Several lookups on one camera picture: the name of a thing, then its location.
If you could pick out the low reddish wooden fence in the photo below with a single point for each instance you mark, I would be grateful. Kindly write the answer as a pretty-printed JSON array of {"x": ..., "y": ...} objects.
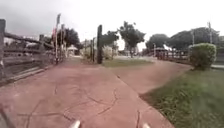
[{"x": 173, "y": 55}]

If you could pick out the small grass patch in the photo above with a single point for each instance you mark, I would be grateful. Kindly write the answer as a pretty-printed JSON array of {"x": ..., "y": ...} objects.
[{"x": 123, "y": 62}]

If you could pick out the dark leafy tree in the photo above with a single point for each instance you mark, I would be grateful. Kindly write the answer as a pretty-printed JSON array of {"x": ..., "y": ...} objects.
[{"x": 70, "y": 37}]

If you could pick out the group of broad trees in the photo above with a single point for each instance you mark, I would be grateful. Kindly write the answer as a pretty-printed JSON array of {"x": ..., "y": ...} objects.
[{"x": 181, "y": 38}]

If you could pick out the green grass area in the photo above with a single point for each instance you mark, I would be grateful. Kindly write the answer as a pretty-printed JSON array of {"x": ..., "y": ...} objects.
[{"x": 193, "y": 100}]

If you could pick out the thin pale pole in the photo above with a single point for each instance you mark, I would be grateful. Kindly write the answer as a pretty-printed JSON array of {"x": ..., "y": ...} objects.
[{"x": 209, "y": 31}]

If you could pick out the dark tall post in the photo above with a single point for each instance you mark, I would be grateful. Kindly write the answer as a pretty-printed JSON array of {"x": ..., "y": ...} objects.
[{"x": 99, "y": 43}]

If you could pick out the tall dark tree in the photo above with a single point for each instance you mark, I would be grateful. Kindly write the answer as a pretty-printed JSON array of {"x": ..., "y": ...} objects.
[{"x": 131, "y": 35}]

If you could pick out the pole with flag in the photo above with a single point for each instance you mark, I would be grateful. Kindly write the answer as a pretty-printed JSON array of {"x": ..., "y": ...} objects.
[{"x": 56, "y": 40}]

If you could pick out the trimmed green bush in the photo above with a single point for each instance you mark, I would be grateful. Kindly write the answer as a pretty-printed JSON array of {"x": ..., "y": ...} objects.
[{"x": 202, "y": 56}]

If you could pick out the red paved path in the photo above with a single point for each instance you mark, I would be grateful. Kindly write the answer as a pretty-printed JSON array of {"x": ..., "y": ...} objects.
[{"x": 76, "y": 90}]

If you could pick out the dark wooden rail fence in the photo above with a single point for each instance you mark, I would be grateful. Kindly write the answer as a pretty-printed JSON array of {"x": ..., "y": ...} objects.
[{"x": 2, "y": 40}]

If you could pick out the robot's own part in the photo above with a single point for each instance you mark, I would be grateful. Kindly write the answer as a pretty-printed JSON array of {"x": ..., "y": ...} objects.
[
  {"x": 146, "y": 126},
  {"x": 75, "y": 124}
]

